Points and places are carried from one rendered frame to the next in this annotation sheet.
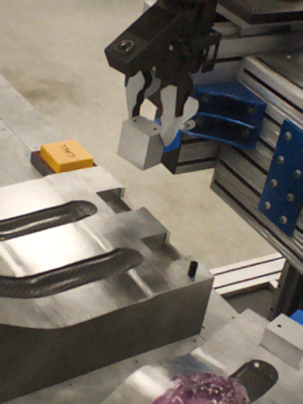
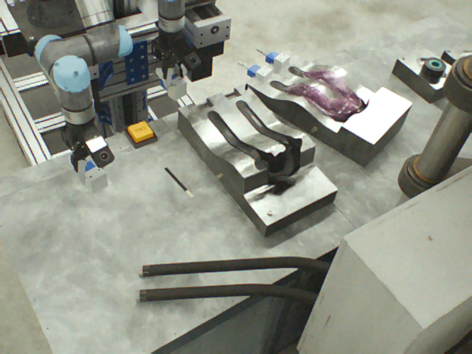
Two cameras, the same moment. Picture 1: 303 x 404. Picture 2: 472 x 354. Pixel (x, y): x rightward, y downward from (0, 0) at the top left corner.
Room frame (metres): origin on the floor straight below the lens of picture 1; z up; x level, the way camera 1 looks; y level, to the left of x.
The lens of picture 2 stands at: (0.76, 1.34, 2.09)
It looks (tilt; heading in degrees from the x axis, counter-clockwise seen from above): 49 degrees down; 271
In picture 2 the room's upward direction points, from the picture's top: 7 degrees clockwise
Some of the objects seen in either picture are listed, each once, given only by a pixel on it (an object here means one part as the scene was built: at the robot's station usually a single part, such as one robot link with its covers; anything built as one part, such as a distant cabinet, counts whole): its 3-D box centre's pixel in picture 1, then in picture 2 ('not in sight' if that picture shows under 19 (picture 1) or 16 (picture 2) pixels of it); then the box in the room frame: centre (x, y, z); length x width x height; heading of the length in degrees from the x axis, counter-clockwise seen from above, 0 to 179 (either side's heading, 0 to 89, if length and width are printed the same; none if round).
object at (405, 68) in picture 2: not in sight; (427, 74); (0.11, -0.35, 0.84); 0.20 x 0.15 x 0.07; 129
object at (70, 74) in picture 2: not in sight; (72, 82); (1.16, 0.41, 1.25); 0.09 x 0.08 x 0.11; 129
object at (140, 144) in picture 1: (164, 133); (167, 81); (1.03, -0.01, 0.93); 0.13 x 0.05 x 0.05; 143
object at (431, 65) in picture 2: not in sight; (434, 68); (0.11, -0.32, 0.89); 0.08 x 0.08 x 0.04
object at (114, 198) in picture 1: (117, 211); (203, 108); (0.90, 0.03, 0.87); 0.05 x 0.05 x 0.04; 39
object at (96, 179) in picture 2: not in sight; (86, 169); (1.18, 0.40, 0.93); 0.13 x 0.05 x 0.05; 138
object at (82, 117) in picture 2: not in sight; (77, 109); (1.16, 0.41, 1.17); 0.08 x 0.08 x 0.05
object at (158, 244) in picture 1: (164, 259); (231, 97); (0.82, -0.03, 0.87); 0.05 x 0.05 x 0.04; 39
